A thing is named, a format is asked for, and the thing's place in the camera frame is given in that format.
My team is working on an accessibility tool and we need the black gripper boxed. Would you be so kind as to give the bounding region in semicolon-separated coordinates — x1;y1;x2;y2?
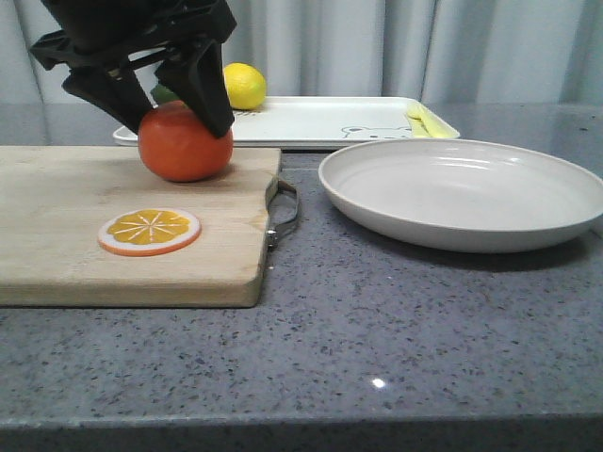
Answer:
30;1;236;138

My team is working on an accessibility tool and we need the orange mandarin fruit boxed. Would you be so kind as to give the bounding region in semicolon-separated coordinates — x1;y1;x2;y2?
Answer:
138;101;234;183

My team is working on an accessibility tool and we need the beige round plate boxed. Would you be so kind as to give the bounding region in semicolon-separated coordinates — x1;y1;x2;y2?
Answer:
318;138;602;253

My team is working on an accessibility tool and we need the white bear-print tray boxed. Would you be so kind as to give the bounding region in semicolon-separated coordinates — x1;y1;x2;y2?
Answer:
112;96;461;152

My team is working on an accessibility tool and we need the green lime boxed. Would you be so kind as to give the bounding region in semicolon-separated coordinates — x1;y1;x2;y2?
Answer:
151;84;188;111

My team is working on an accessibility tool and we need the yellow lemon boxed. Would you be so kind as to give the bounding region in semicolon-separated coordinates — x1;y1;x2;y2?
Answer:
223;62;267;110

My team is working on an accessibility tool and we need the orange slice toy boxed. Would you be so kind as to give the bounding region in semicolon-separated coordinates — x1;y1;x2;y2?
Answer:
97;208;202;257

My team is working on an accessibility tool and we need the wooden cutting board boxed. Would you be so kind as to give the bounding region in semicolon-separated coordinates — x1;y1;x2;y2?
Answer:
1;146;281;307

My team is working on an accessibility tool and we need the yellow plastic spoon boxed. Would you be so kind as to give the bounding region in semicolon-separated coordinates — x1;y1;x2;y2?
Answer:
406;104;431;138

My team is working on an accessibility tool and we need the grey curtain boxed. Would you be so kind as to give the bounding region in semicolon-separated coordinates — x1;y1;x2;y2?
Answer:
0;0;603;106

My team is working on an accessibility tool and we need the metal cutting board handle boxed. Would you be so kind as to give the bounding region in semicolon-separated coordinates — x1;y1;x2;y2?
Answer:
266;179;301;250

